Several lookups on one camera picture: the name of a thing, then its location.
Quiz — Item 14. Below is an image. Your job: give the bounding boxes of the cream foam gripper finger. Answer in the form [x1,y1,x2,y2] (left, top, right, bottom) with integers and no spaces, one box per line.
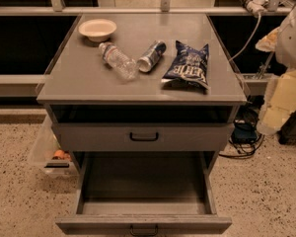
[256,28,279,52]
[257,69,296,135]

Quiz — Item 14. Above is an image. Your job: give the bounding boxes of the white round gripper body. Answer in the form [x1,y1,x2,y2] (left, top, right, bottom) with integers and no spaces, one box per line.
[275,5,296,68]

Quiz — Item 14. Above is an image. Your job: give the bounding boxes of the clear plastic water bottle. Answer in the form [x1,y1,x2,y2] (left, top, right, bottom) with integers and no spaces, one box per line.
[99,42,137,81]

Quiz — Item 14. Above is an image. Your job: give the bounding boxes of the grey drawer cabinet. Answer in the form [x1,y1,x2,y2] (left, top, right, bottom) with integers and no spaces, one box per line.
[36,13,248,237]

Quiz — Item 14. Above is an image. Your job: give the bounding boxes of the upper grey drawer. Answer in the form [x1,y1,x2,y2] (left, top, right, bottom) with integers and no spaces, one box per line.
[52,123,234,152]

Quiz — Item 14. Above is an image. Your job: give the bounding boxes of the open lower grey drawer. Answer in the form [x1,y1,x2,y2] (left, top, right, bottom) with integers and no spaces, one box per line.
[56,152,232,237]

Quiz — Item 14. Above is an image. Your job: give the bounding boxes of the white power strip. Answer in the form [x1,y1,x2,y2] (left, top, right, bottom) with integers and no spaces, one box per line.
[240,0,267,17]

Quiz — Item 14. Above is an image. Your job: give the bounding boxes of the blue box on floor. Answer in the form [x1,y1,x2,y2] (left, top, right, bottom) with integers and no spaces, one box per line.
[231,123,258,144]

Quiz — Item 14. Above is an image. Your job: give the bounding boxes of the blue kettle chips bag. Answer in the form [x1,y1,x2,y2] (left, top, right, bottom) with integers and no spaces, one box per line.
[161,40,209,89]

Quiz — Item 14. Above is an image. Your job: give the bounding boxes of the white paper bowl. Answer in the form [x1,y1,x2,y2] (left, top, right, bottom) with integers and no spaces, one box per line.
[78,19,116,42]

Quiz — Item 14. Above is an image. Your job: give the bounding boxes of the orange fruit in bin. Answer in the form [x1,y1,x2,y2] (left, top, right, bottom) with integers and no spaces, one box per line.
[53,149,71,161]

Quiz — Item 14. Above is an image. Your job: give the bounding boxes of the clear plastic storage bin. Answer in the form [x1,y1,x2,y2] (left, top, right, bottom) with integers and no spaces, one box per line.
[28,116,78,177]

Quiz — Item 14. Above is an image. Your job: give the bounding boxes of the white power cable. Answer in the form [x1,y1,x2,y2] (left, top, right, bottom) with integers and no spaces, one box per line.
[228,13,262,63]

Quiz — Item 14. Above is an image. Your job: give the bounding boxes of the black cable bundle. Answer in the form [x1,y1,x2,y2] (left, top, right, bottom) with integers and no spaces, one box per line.
[218,106,265,160]

